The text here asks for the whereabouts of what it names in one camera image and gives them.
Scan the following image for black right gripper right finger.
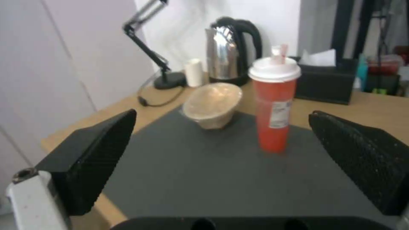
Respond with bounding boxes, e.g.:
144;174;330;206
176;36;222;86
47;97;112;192
308;110;409;230

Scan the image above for black tripod stand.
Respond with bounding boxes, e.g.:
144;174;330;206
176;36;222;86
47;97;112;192
330;0;396;63

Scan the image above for small white cylinder container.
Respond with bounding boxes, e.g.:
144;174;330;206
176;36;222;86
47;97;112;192
184;58;204;87

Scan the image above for black lamp power cable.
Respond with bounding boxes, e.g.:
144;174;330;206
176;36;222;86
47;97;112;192
137;72;186;107

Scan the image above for dark grey desk mat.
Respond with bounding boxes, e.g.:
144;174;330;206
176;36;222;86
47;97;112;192
95;105;398;222

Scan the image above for red and white straw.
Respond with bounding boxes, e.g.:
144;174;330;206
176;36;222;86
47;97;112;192
272;44;289;65

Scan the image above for stainless steel electric kettle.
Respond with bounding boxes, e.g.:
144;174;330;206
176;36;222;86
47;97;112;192
204;16;264;87

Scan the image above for teal and red storage items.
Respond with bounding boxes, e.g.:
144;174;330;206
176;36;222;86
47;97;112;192
357;45;409;97

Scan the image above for red drink cup white lid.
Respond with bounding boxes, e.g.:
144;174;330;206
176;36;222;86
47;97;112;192
248;57;302;153

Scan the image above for black tissue box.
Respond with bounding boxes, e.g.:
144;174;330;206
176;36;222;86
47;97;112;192
287;55;359;105

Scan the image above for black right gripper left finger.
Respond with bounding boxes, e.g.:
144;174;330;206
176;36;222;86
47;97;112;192
4;109;137;230

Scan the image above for brown paper bowl clear lid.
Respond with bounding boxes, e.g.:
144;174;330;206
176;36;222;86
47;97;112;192
182;83;243;130

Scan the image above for black desk lamp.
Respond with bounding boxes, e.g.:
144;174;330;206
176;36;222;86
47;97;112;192
122;0;188;90

